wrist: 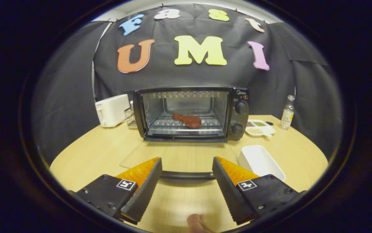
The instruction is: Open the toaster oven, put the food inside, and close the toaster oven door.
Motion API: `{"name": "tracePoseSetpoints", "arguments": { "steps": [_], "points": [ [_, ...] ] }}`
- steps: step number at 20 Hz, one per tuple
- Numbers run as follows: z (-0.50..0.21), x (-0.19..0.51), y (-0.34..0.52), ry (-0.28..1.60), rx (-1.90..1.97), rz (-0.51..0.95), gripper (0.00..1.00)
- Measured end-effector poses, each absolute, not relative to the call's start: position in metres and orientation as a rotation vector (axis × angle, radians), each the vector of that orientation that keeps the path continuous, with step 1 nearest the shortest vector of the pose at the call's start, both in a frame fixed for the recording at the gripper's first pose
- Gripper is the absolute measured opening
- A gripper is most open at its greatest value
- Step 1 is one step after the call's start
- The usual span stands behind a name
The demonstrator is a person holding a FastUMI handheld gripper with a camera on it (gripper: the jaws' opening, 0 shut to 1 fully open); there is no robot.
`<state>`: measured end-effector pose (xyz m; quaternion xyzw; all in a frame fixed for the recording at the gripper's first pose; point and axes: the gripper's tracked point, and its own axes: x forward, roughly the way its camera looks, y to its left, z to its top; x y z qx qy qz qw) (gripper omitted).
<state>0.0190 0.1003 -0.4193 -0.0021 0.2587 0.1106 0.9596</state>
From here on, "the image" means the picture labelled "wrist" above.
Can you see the white rectangular tray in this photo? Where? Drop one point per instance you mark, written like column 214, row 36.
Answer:
column 259, row 160

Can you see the small black object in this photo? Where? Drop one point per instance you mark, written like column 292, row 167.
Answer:
column 269, row 123

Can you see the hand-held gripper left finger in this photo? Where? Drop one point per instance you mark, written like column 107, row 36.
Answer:
column 147, row 191

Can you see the white divided condiment dish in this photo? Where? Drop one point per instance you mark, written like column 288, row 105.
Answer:
column 255, row 130

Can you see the black toaster oven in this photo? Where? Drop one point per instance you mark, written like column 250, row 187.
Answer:
column 239, row 119

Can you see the clear glass bottle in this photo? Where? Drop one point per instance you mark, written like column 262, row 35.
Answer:
column 287, row 116

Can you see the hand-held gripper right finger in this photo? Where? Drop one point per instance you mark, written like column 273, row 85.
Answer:
column 229, row 191

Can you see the white bread toaster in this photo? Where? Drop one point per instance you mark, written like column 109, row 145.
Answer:
column 113, row 110

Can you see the brown meat steak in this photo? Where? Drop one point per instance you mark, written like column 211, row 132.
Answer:
column 189, row 121

